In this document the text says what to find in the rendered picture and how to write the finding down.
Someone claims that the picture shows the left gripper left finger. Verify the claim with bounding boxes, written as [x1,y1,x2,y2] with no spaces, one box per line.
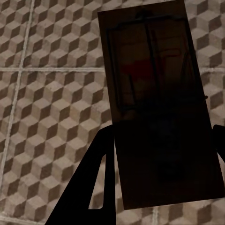
[45,125,116,225]

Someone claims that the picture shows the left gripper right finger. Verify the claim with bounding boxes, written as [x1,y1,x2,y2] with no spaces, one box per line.
[212,124,225,162]

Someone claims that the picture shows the mousetrap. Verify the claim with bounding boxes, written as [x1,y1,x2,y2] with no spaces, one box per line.
[97,0,225,210]

